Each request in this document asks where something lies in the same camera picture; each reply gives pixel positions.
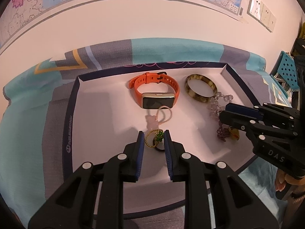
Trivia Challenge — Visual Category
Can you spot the person's right hand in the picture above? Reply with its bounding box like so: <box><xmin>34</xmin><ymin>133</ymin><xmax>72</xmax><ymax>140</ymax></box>
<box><xmin>274</xmin><ymin>170</ymin><xmax>305</xmax><ymax>192</ymax></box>

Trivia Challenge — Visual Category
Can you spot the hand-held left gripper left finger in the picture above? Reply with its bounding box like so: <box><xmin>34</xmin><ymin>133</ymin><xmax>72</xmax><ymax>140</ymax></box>
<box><xmin>28</xmin><ymin>131</ymin><xmax>145</xmax><ymax>229</ymax></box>

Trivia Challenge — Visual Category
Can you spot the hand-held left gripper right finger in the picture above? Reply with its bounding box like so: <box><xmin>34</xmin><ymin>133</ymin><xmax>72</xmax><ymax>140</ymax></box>
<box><xmin>163</xmin><ymin>129</ymin><xmax>279</xmax><ymax>229</ymax></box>

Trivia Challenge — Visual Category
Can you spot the amber pendant with key ring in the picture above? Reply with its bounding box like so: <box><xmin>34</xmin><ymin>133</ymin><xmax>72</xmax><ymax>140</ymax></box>
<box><xmin>228</xmin><ymin>127</ymin><xmax>240</xmax><ymax>141</ymax></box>

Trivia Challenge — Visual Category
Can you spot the teal grey printed blanket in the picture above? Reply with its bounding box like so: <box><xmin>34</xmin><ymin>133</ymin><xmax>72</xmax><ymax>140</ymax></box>
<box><xmin>0</xmin><ymin>38</ymin><xmax>293</xmax><ymax>229</ymax></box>

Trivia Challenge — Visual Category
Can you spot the wall map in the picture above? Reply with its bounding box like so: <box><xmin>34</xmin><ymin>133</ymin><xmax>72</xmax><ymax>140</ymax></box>
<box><xmin>0</xmin><ymin>0</ymin><xmax>246</xmax><ymax>50</ymax></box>

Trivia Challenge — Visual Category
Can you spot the tortoiseshell bangle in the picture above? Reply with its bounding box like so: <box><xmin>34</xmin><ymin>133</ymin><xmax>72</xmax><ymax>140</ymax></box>
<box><xmin>185</xmin><ymin>74</ymin><xmax>217</xmax><ymax>103</ymax></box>

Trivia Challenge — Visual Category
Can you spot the orange smart band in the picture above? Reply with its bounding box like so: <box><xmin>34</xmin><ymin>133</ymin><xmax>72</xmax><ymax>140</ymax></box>
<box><xmin>128</xmin><ymin>72</ymin><xmax>180</xmax><ymax>110</ymax></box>

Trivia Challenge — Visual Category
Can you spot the navy patterned box tray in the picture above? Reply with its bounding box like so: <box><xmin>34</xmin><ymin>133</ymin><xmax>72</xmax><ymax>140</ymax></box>
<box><xmin>62</xmin><ymin>62</ymin><xmax>260</xmax><ymax>220</ymax></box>

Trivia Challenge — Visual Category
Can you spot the white wall socket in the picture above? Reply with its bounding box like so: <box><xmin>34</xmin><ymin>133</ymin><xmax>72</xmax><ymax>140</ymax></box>
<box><xmin>246</xmin><ymin>0</ymin><xmax>264</xmax><ymax>21</ymax></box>
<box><xmin>260</xmin><ymin>1</ymin><xmax>271</xmax><ymax>27</ymax></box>
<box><xmin>266</xmin><ymin>11</ymin><xmax>277</xmax><ymax>32</ymax></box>

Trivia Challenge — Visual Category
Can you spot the purple beaded bracelet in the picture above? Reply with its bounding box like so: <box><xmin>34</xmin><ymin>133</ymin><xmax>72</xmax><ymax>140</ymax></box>
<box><xmin>216</xmin><ymin>122</ymin><xmax>231</xmax><ymax>142</ymax></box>

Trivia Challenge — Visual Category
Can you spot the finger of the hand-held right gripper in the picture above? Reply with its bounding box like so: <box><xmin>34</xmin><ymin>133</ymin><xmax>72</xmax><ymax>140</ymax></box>
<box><xmin>219</xmin><ymin>111</ymin><xmax>298</xmax><ymax>146</ymax></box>
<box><xmin>225</xmin><ymin>103</ymin><xmax>299</xmax><ymax>124</ymax></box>

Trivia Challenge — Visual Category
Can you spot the clear crystal bead bracelet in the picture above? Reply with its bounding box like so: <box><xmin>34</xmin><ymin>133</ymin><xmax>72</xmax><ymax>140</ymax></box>
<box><xmin>208</xmin><ymin>94</ymin><xmax>234</xmax><ymax>124</ymax></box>

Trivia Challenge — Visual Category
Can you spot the yellow green beaded ring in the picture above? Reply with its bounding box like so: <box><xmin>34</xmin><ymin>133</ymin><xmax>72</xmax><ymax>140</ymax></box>
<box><xmin>145</xmin><ymin>129</ymin><xmax>160</xmax><ymax>148</ymax></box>

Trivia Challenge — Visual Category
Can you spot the blue perforated plastic stool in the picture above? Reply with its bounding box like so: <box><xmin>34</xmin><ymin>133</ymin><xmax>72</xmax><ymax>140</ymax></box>
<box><xmin>272</xmin><ymin>51</ymin><xmax>301</xmax><ymax>93</ymax></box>

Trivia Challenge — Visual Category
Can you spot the green stone black band ring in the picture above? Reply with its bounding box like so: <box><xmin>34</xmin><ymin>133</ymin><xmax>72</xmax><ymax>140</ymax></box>
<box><xmin>155</xmin><ymin>130</ymin><xmax>166</xmax><ymax>152</ymax></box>

